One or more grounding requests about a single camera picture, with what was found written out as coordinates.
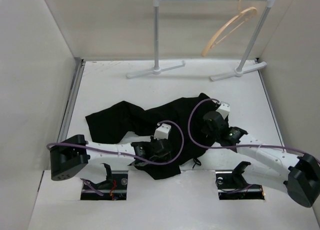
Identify beige plastic hanger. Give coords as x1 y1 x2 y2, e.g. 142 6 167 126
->
201 0 258 57

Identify aluminium side rail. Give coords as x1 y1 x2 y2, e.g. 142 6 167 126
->
57 57 86 143

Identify white metal clothes rack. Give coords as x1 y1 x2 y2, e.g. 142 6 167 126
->
125 0 280 82

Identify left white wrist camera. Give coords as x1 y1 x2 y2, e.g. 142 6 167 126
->
153 123 172 140

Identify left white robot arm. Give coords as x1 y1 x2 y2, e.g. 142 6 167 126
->
47 134 181 190

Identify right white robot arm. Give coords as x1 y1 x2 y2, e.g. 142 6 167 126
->
202 111 320 208

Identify black trousers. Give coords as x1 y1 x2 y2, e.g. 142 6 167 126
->
85 93 218 167

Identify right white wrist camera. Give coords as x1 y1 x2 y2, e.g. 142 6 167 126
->
215 101 231 120

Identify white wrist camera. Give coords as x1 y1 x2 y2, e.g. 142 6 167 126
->
215 101 231 120
153 123 172 140

